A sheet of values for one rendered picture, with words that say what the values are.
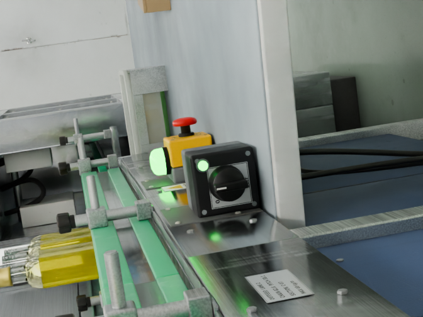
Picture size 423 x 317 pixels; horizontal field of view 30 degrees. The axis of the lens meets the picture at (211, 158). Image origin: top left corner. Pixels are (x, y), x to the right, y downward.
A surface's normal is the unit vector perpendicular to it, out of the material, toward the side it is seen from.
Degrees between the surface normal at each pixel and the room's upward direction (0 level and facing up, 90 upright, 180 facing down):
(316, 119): 90
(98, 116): 90
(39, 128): 90
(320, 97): 90
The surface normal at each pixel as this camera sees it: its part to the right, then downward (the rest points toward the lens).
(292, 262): -0.14, -0.98
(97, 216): 0.18, 0.11
